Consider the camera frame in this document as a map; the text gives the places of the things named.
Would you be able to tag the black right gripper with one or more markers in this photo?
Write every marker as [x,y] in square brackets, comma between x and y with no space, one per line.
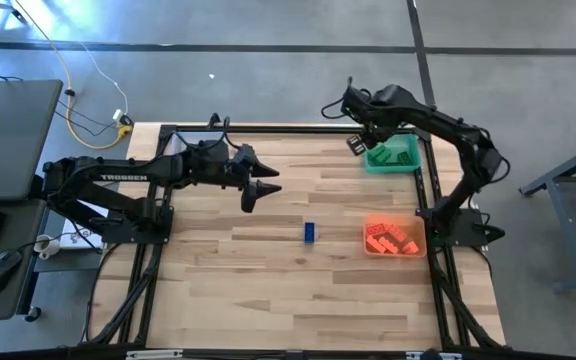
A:
[377,127]

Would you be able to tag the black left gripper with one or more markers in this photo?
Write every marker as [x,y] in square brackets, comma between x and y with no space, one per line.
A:
[235,170]

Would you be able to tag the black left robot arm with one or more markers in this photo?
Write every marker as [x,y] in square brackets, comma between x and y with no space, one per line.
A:
[123,177]

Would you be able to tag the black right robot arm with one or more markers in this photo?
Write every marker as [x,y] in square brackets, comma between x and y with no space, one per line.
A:
[443,122]

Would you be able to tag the green plastic bin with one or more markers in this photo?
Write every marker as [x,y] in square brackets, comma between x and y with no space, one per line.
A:
[393,168]

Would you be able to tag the blue toy building block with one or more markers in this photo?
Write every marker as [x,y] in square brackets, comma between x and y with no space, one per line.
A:
[309,232]

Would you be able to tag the clear white plastic bin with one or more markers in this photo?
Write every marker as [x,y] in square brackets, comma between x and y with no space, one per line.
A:
[188,140]

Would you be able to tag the orange plastic bin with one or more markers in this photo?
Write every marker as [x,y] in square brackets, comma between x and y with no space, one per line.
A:
[416,227]

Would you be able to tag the white mug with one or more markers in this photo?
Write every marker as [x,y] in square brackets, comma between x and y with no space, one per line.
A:
[48,246]

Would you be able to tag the black desk caster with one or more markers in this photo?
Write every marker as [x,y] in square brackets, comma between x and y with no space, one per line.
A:
[32,314]

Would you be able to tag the black computer mouse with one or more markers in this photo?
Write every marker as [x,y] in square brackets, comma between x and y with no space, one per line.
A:
[0,270]

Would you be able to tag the black aluminium table frame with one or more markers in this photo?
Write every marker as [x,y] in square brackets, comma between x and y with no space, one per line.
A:
[293,129]

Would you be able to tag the black frame clamp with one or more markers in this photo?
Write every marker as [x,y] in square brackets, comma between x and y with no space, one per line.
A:
[213,120]

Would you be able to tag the white frame bracket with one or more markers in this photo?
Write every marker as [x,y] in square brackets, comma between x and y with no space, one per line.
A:
[433,356]
[153,354]

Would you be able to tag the grey metal table frame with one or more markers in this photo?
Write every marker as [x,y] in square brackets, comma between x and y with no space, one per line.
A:
[566,227]

